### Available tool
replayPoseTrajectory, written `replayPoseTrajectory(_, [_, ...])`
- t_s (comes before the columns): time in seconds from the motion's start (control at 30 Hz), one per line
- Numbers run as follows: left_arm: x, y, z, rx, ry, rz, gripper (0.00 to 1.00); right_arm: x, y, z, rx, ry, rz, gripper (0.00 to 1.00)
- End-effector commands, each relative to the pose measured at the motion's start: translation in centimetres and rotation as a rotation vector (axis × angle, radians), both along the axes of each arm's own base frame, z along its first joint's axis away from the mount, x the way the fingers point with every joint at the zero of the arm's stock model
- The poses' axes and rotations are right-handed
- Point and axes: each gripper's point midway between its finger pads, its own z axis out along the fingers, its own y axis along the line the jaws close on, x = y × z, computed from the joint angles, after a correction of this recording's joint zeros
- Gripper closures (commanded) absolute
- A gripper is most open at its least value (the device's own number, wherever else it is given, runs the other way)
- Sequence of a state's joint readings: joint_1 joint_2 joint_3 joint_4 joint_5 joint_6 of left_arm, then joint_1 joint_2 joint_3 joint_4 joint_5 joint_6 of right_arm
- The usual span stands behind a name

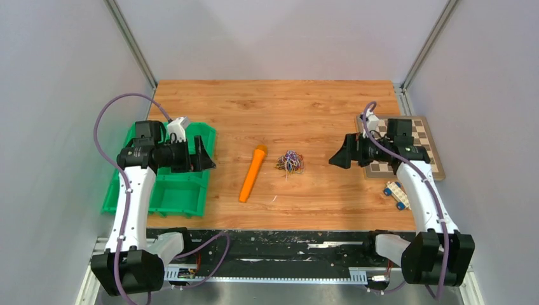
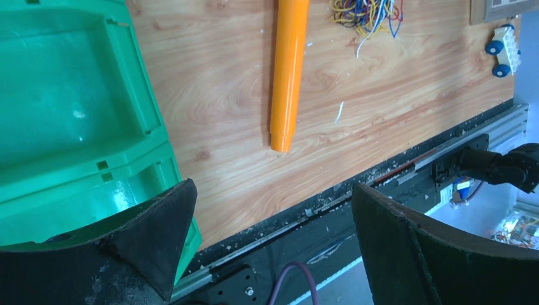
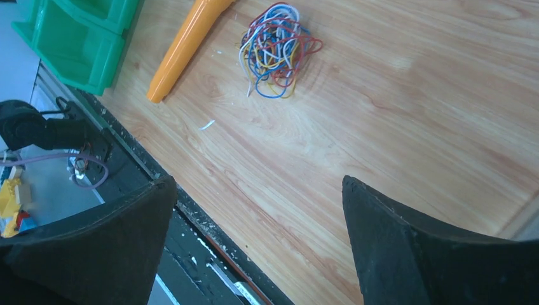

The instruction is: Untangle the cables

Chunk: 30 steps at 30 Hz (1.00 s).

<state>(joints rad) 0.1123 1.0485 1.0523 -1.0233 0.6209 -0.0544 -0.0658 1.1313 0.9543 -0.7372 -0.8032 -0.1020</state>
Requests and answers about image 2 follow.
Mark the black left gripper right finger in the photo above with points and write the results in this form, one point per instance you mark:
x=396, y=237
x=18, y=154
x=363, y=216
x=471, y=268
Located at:
x=411, y=258

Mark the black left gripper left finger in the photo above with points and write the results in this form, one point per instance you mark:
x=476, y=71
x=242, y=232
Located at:
x=128, y=258

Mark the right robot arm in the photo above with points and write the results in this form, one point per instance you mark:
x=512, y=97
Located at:
x=519, y=167

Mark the green plastic compartment bin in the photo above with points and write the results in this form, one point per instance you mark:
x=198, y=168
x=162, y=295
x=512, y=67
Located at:
x=82, y=137

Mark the white toy car blue wheels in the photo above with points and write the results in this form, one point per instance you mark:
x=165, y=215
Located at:
x=505, y=48

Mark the wooden chessboard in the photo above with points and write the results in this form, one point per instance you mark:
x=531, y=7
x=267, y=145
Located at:
x=484, y=11

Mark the orange toy microphone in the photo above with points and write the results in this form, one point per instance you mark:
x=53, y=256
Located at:
x=290, y=43

